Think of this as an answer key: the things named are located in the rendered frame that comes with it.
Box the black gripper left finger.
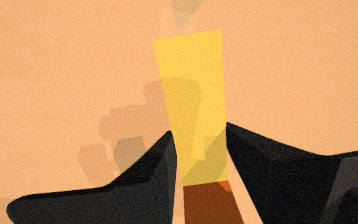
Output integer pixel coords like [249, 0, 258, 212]
[6, 130, 177, 224]

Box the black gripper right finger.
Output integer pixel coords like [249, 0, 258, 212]
[226, 122, 358, 224]

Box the yellow bar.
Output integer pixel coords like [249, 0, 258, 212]
[153, 29, 245, 224]

